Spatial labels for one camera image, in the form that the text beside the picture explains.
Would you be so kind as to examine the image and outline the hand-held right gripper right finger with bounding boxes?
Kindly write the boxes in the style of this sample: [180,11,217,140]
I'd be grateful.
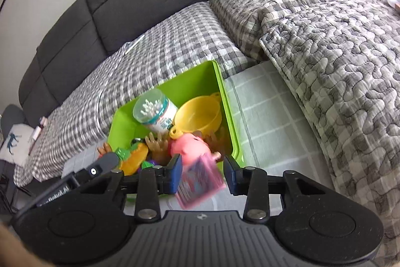
[224,155,326,222]

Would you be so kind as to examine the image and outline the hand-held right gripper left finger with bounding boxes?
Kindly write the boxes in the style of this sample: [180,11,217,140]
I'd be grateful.
[75,154,183,222]

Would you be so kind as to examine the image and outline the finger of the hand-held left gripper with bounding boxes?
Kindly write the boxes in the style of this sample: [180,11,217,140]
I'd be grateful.
[62,152,121,189]

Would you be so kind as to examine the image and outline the purple toy grapes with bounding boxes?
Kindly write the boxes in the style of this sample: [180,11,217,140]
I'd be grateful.
[141,160,168,170]

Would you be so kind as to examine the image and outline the small pink toy box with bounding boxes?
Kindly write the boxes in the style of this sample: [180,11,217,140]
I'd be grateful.
[175,154,226,210]

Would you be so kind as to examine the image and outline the pink pig toy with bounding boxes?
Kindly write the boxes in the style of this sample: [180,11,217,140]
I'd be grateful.
[169,133,221,166]

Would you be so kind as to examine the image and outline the tan rubber octopus toy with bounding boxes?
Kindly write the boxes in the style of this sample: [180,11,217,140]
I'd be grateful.
[204,132,222,151]
[145,132,170,166]

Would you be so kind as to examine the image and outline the orange toy pumpkin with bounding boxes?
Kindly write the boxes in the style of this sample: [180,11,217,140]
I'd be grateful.
[117,142,150,175]

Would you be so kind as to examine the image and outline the yellow toy bowl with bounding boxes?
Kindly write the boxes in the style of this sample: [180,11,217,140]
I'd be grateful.
[169,92,223,139]

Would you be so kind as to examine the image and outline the clear cotton swab jar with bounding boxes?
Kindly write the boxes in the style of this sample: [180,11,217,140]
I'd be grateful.
[133,89,179,135]

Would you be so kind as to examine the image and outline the green plastic box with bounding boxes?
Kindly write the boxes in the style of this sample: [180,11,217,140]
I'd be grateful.
[106,60,243,168]

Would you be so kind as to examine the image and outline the white dog print pillow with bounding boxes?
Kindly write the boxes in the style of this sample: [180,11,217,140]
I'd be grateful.
[0,124,35,166]

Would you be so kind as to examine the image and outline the white tube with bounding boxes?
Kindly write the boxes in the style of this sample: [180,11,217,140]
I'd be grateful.
[29,126,43,152]

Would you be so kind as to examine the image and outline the light grey grid cloth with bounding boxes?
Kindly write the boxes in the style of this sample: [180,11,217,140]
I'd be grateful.
[61,61,335,214]

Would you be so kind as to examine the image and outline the grey chair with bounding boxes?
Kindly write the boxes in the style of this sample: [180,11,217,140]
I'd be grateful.
[0,104,29,142]

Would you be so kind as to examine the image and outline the grey gingham sofa cover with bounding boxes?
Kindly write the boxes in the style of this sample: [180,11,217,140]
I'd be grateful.
[209,0,400,61]
[12,1,260,188]

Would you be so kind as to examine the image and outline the grey quilted blanket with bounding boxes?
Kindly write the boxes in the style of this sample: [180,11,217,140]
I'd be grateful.
[259,0,400,239]

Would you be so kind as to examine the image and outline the black metal frame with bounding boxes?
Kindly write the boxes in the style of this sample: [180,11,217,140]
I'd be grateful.
[0,161,20,214]

